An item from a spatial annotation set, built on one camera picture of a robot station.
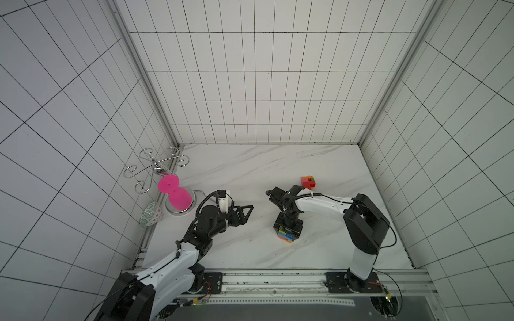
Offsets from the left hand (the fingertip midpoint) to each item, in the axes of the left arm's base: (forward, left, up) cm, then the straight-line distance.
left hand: (245, 210), depth 82 cm
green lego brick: (+21, -33, -7) cm, 40 cm away
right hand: (-5, -15, -8) cm, 18 cm away
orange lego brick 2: (+22, -31, -7) cm, 39 cm away
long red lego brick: (+18, -31, -8) cm, 37 cm away
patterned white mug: (+1, +44, -9) cm, 45 cm away
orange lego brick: (-9, -17, -7) cm, 21 cm away
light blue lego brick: (-9, -19, -6) cm, 22 cm away
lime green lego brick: (-8, -15, -1) cm, 17 cm away
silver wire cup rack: (+9, +32, +18) cm, 38 cm away
